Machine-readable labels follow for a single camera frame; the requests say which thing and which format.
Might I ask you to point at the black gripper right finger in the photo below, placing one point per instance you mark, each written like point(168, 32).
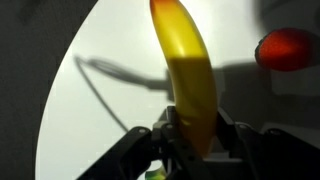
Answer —
point(266, 153)

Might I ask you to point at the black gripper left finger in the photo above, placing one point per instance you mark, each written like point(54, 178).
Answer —
point(150, 153)

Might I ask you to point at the yellow banana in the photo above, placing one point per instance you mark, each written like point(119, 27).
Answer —
point(190, 73)

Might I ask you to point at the small orange-red fruit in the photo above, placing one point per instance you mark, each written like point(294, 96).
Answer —
point(285, 49)

